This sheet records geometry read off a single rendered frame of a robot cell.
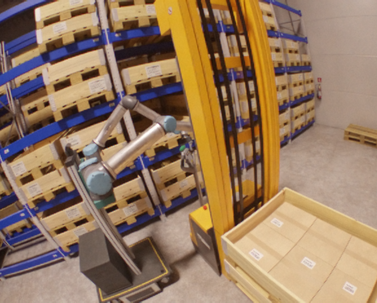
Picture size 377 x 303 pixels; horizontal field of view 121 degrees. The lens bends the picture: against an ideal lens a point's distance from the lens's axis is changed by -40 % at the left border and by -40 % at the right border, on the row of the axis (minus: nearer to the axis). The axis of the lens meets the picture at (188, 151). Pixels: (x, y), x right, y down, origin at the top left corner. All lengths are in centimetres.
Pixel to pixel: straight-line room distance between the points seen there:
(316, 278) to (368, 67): 582
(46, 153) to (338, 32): 738
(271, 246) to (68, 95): 252
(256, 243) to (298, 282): 46
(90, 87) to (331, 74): 641
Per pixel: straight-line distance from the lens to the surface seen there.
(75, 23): 255
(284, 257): 139
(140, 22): 261
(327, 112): 684
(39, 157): 249
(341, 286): 139
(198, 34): 99
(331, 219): 169
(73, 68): 235
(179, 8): 99
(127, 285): 215
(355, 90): 646
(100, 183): 107
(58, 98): 234
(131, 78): 235
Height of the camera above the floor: 207
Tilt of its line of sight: 22 degrees down
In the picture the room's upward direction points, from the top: 13 degrees counter-clockwise
